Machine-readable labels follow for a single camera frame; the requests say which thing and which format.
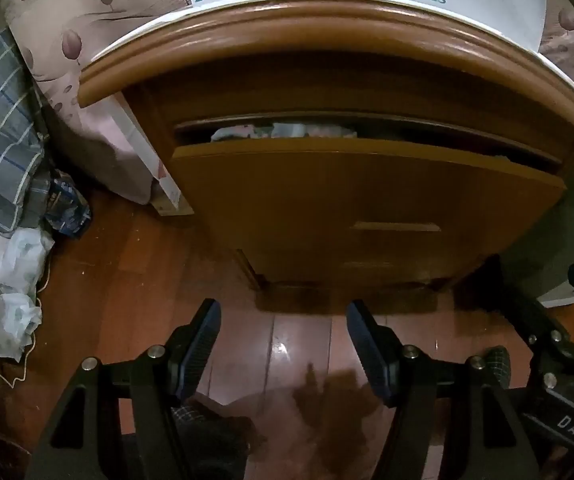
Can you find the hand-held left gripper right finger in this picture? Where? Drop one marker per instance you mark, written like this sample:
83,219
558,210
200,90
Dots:
367,345

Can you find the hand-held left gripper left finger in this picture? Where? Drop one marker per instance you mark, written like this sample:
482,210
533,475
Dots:
199,345

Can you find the white shoe box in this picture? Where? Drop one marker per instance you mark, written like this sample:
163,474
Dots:
492,10

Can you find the dark checkered slipper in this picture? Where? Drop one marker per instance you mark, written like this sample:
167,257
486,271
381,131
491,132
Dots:
498,365

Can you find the person's plaid trouser leg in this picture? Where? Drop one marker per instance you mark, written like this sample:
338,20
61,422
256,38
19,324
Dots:
217,440

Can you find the blue printed plastic bag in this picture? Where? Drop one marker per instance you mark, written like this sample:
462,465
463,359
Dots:
67,210

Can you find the white flat board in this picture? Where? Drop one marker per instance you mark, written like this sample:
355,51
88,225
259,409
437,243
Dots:
142,150

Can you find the white patterned cloth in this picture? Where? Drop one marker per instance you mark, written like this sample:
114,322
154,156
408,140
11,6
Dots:
2,280

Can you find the pile of pale garments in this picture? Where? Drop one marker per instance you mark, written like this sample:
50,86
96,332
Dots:
287,130

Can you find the leaf print bedsheet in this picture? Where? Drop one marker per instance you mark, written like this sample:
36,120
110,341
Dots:
67,10

